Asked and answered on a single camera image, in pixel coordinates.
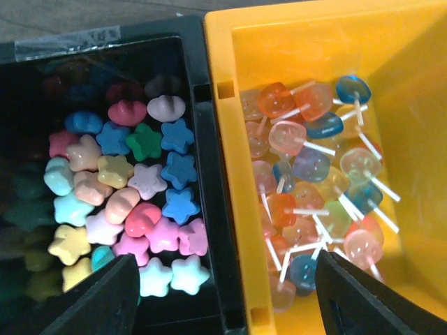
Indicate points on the black bin with star candies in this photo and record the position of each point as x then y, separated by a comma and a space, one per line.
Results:
109, 147

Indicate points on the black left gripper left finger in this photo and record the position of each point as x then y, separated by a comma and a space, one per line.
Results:
104, 303

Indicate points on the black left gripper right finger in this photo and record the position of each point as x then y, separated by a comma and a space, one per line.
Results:
353, 302

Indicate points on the yellow bin with lollipops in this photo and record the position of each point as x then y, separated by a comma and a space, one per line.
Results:
333, 123

